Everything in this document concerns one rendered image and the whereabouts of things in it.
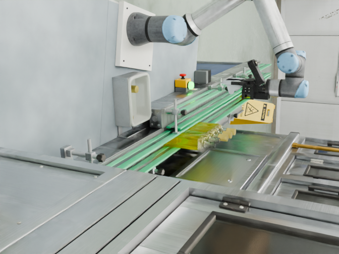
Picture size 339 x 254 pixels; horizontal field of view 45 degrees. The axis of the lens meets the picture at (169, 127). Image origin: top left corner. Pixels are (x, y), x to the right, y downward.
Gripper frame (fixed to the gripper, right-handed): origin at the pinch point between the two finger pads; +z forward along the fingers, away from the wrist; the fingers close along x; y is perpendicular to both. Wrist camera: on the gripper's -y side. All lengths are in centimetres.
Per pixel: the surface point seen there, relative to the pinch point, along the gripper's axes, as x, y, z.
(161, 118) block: -6.9, 18.9, 29.6
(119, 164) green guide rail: -50, 26, 26
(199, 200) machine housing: -96, 9, -29
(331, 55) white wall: 591, 58, 20
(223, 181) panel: -13.7, 42.6, -4.3
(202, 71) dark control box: 61, 7, 37
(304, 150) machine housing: 51, 47, -28
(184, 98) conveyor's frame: 20.2, 14.8, 30.4
